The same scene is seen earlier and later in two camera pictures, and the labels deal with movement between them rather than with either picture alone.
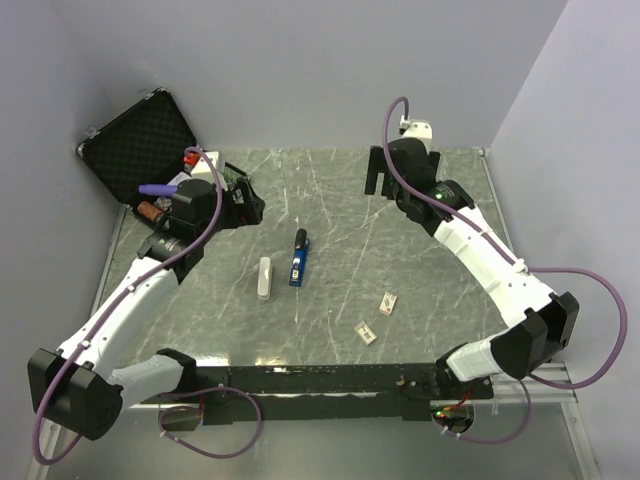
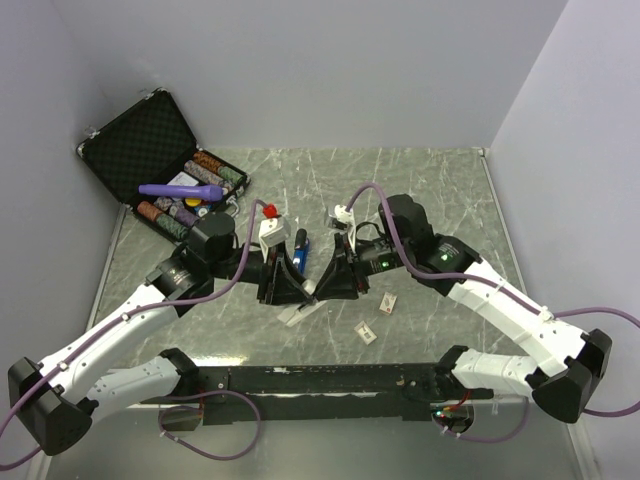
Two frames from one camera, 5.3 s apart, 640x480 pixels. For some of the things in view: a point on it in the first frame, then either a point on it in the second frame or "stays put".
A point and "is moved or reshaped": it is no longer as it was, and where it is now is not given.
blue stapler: x=299 y=259 stays put
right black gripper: x=378 y=164 -> x=342 y=274
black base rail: x=343 y=392 stays put
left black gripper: x=243 y=213 -> x=279 y=282
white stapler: x=264 y=278 is moved or reshaped
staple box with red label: x=387 y=304 stays put
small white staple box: x=365 y=332 stays put
